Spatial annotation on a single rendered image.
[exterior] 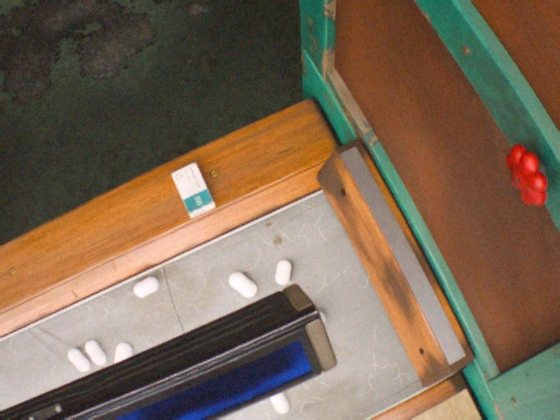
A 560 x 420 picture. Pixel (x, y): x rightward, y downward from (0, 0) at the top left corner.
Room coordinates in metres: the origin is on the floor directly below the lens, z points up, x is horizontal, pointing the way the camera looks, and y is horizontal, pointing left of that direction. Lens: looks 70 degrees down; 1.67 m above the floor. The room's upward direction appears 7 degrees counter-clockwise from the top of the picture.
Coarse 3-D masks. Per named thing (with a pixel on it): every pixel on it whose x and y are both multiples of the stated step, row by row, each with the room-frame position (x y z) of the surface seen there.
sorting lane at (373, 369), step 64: (320, 192) 0.35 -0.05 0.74; (192, 256) 0.29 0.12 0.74; (256, 256) 0.28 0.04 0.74; (320, 256) 0.27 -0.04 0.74; (64, 320) 0.22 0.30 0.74; (128, 320) 0.21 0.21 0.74; (192, 320) 0.20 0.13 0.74; (384, 320) 0.17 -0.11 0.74; (0, 384) 0.13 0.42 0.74; (64, 384) 0.13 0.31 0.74; (320, 384) 0.10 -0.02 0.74; (384, 384) 0.09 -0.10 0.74
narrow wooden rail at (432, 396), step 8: (456, 376) 0.08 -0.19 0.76; (440, 384) 0.07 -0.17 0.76; (448, 384) 0.07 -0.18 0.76; (456, 384) 0.07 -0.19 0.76; (464, 384) 0.07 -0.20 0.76; (424, 392) 0.07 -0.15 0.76; (432, 392) 0.06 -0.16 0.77; (440, 392) 0.06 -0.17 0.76; (448, 392) 0.06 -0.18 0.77; (456, 392) 0.06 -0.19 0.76; (408, 400) 0.06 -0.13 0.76; (416, 400) 0.06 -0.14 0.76; (424, 400) 0.05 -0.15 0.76; (432, 400) 0.05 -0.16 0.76; (440, 400) 0.05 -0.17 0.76; (392, 408) 0.05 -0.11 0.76; (400, 408) 0.05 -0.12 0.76; (408, 408) 0.05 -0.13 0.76; (416, 408) 0.05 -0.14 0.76; (424, 408) 0.04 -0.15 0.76; (376, 416) 0.05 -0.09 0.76; (384, 416) 0.04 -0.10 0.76; (392, 416) 0.04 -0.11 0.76; (400, 416) 0.04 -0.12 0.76; (408, 416) 0.04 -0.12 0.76
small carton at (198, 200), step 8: (184, 168) 0.39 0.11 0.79; (192, 168) 0.39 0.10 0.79; (176, 176) 0.38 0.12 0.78; (184, 176) 0.38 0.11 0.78; (192, 176) 0.38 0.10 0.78; (200, 176) 0.37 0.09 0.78; (176, 184) 0.37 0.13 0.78; (184, 184) 0.37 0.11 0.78; (192, 184) 0.37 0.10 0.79; (200, 184) 0.36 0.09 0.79; (184, 192) 0.36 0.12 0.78; (192, 192) 0.35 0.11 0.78; (200, 192) 0.35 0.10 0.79; (208, 192) 0.35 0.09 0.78; (184, 200) 0.35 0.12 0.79; (192, 200) 0.34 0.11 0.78; (200, 200) 0.34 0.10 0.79; (208, 200) 0.34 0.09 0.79; (192, 208) 0.33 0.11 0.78; (200, 208) 0.33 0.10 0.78; (208, 208) 0.34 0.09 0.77; (192, 216) 0.33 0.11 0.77
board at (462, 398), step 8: (464, 392) 0.05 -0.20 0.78; (448, 400) 0.05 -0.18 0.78; (456, 400) 0.05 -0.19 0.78; (464, 400) 0.04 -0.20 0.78; (472, 400) 0.04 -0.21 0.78; (432, 408) 0.04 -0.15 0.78; (440, 408) 0.04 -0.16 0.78; (448, 408) 0.04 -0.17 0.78; (456, 408) 0.04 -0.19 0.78; (464, 408) 0.03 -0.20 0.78; (472, 408) 0.03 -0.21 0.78; (416, 416) 0.04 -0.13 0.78; (424, 416) 0.03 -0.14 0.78; (432, 416) 0.03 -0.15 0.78; (440, 416) 0.03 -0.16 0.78; (448, 416) 0.03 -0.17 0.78; (456, 416) 0.02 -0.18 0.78; (464, 416) 0.02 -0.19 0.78; (472, 416) 0.02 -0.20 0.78
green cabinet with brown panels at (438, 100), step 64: (320, 0) 0.47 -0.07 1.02; (384, 0) 0.38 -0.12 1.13; (448, 0) 0.28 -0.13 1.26; (512, 0) 0.25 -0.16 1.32; (320, 64) 0.47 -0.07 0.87; (384, 64) 0.37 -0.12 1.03; (448, 64) 0.28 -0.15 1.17; (512, 64) 0.23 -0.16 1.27; (384, 128) 0.35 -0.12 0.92; (448, 128) 0.26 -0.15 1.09; (512, 128) 0.20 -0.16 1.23; (448, 192) 0.24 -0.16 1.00; (512, 192) 0.18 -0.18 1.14; (448, 256) 0.20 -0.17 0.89; (512, 256) 0.15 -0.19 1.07; (512, 320) 0.10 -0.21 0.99; (512, 384) 0.04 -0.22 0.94
